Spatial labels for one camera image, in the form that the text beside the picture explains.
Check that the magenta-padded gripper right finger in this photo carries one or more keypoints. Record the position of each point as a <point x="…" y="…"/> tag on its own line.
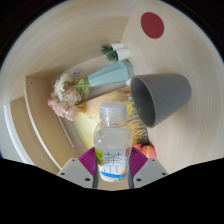
<point x="150" y="170"/>

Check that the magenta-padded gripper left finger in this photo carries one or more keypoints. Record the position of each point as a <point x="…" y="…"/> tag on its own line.
<point x="75" y="169"/>

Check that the clear plastic drink bottle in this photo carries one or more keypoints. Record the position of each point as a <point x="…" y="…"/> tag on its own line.
<point x="112" y="140"/>

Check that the red plush toy figure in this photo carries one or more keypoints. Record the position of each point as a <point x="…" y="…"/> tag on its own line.
<point x="148" y="151"/>

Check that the grey light bar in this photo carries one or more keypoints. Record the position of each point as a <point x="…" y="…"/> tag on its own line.
<point x="66" y="132"/>

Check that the yellow poppy flower painting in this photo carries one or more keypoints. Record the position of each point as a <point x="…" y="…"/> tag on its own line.
<point x="87" y="123"/>

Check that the wooden desk shelf unit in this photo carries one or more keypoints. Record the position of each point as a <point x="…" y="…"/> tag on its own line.
<point x="36" y="116"/>

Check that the pink and white flower bouquet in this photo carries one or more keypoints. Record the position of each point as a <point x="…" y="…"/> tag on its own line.
<point x="66" y="100"/>

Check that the grey ribbed mug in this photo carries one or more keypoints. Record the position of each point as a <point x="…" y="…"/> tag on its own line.
<point x="170" y="95"/>

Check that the teal faceted vase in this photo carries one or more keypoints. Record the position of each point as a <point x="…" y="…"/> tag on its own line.
<point x="111" y="74"/>

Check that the small white potted plant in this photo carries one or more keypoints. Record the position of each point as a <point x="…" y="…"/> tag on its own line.
<point x="123" y="54"/>
<point x="117" y="46"/>

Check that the flat round red coaster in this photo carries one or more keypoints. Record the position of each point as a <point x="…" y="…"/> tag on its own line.
<point x="152" y="25"/>

